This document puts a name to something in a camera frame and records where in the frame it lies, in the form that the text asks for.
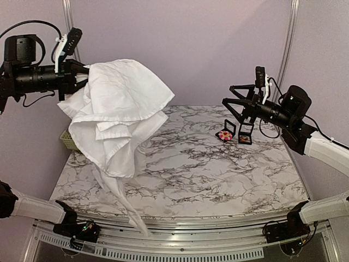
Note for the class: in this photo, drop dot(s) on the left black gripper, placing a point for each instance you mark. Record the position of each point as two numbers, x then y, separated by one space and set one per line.
68 75

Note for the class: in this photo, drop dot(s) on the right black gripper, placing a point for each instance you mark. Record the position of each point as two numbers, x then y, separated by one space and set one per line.
251 105

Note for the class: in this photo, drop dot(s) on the pink flower brooch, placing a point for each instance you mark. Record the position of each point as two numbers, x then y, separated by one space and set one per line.
225 135

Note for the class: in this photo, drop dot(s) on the white button shirt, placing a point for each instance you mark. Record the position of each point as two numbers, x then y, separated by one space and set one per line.
119 108

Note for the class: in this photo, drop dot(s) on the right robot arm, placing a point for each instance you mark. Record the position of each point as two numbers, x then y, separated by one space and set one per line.
302 138

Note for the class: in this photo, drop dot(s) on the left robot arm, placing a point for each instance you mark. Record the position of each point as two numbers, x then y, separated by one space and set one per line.
22 74

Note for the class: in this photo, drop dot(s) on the black box of flower brooch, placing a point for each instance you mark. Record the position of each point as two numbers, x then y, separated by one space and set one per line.
229 126

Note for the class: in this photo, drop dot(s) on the black box with brown brooch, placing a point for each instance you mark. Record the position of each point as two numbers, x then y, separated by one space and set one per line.
245 133

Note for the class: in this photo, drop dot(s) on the green plastic basket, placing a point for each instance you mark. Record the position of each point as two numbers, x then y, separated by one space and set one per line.
67 140

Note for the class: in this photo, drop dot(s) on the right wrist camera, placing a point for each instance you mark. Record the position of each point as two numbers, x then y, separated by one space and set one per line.
262 84

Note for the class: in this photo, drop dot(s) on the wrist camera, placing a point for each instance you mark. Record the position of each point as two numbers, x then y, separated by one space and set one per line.
262 84
66 45

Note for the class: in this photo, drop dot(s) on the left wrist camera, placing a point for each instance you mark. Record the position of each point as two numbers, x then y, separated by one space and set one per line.
66 45

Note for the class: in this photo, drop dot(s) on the right aluminium frame post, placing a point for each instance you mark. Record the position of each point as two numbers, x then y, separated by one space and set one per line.
292 24

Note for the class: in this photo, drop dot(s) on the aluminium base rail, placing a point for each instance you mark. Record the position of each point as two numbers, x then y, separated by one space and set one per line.
207 234

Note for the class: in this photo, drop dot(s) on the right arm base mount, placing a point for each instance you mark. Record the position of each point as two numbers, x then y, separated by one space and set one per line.
275 231

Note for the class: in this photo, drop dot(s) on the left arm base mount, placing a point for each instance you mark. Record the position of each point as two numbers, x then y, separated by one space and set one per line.
81 230

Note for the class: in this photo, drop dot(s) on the white slotted cable duct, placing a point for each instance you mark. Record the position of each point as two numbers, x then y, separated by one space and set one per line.
113 253

